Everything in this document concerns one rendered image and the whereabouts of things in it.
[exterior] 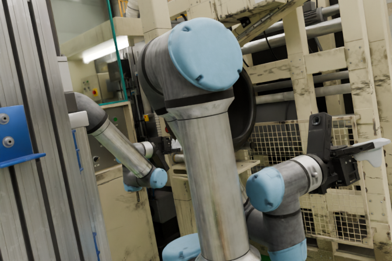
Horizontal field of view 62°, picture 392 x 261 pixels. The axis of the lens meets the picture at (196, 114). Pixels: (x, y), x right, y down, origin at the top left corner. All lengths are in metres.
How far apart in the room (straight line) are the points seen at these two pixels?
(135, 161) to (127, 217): 0.88
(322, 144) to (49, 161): 0.55
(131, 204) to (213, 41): 1.63
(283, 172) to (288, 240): 0.13
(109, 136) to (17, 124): 0.57
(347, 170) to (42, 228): 0.61
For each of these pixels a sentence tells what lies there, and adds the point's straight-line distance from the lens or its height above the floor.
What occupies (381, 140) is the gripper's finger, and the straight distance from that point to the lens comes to 0.83.
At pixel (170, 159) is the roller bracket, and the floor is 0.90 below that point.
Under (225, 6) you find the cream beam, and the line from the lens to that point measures 1.95.
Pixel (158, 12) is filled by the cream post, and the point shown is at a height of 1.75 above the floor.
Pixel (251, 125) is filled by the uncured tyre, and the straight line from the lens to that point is 1.84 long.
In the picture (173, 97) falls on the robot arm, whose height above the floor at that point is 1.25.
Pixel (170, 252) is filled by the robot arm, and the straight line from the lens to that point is 0.70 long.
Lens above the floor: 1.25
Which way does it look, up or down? 4 degrees down
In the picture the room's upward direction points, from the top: 10 degrees counter-clockwise
